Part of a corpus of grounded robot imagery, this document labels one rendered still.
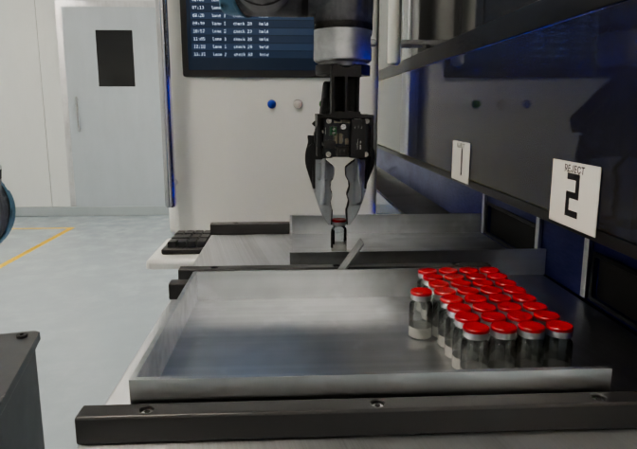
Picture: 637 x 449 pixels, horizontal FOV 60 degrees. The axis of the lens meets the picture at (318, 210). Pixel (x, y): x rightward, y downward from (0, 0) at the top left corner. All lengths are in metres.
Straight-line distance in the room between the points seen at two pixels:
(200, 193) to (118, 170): 4.82
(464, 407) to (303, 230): 0.62
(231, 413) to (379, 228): 0.65
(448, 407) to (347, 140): 0.40
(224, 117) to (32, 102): 5.17
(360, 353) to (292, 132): 0.86
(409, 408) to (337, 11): 0.48
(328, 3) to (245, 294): 0.36
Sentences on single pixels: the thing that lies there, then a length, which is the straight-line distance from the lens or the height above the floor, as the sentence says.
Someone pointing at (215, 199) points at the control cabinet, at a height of 0.89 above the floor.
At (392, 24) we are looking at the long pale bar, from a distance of 1.10.
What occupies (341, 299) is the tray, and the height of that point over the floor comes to 0.88.
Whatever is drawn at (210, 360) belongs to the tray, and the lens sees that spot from 0.51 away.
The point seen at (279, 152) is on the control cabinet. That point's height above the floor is 1.00.
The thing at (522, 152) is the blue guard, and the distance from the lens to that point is 0.66.
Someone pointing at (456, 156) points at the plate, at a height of 1.03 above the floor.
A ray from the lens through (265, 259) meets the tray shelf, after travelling 0.83.
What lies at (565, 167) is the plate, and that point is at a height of 1.04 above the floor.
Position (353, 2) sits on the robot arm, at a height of 1.22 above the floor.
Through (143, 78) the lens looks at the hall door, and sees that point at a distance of 6.04.
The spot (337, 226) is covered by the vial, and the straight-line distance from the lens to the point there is 0.77.
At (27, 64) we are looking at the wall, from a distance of 6.43.
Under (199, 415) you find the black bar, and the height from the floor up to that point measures 0.90.
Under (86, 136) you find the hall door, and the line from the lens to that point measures 6.21.
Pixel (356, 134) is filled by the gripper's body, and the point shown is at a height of 1.07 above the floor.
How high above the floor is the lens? 1.10
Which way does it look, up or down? 10 degrees down
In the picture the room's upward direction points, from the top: straight up
